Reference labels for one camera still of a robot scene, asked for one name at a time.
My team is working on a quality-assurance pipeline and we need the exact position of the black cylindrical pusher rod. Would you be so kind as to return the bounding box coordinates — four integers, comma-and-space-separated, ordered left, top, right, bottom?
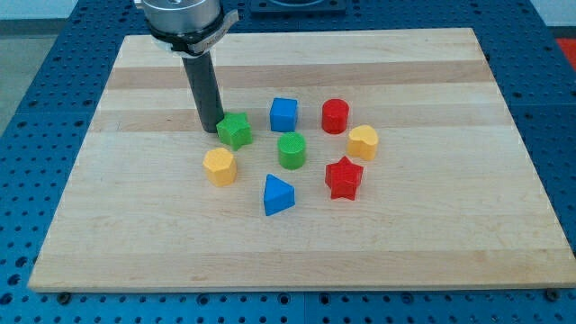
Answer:
182, 52, 224, 133

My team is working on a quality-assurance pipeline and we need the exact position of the green cylinder block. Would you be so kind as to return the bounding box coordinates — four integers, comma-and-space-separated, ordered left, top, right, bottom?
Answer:
277, 132, 306, 170

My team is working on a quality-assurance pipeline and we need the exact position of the wooden board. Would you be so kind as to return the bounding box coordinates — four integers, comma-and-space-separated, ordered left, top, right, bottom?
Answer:
29, 28, 575, 293

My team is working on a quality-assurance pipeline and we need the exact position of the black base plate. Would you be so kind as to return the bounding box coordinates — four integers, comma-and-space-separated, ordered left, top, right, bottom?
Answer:
248, 0, 347, 14

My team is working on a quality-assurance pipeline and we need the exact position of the green star block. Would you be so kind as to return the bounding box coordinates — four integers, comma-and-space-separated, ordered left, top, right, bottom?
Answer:
217, 112, 253, 151

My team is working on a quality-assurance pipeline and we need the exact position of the red cylinder block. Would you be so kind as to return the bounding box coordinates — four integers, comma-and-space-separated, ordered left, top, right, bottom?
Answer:
321, 98, 349, 134

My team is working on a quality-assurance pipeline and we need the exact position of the red star block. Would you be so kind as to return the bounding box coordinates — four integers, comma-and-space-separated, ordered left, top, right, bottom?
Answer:
325, 156, 364, 201

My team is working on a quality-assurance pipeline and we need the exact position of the blue triangle block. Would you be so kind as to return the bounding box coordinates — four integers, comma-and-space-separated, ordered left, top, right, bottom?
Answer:
263, 174, 295, 216

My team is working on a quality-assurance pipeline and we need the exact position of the yellow heart block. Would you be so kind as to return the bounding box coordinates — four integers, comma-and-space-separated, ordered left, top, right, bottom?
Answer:
346, 124, 379, 161

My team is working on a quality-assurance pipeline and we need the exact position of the blue cube block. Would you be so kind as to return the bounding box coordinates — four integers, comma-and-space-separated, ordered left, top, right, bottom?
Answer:
269, 97, 298, 132

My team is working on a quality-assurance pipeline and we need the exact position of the yellow hexagon block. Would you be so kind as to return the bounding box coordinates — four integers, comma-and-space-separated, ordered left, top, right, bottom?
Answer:
202, 148, 238, 187

